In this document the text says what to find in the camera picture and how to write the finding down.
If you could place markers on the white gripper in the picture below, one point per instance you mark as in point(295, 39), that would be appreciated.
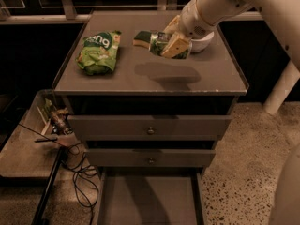
point(191, 22)

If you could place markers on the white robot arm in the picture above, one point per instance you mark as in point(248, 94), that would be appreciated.
point(282, 17)

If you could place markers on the grey drawer cabinet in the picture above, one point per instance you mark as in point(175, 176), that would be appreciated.
point(207, 83)

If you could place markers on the grey top drawer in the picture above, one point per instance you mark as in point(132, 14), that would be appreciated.
point(149, 127)

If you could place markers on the grey drawer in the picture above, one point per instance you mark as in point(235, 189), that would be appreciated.
point(149, 127)
point(150, 157)
point(145, 196)

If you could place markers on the grey middle drawer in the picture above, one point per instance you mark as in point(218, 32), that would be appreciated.
point(150, 157)

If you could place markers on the grey bottom drawer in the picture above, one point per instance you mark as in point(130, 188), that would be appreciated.
point(145, 196)

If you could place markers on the white bowl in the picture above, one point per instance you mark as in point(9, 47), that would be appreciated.
point(199, 45)

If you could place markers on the green yellow sponge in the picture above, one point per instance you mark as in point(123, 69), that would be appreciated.
point(142, 39)

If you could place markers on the green chip bag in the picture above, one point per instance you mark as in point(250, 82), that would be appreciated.
point(99, 52)

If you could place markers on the white window railing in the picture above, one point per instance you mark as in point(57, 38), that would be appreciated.
point(73, 11)

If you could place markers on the white diagonal pole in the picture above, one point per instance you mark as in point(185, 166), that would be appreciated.
point(283, 87)

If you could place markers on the clutter inside bin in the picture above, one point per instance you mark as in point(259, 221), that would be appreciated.
point(55, 117)

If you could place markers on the clear plastic bin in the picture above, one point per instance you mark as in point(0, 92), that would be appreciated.
point(32, 148)

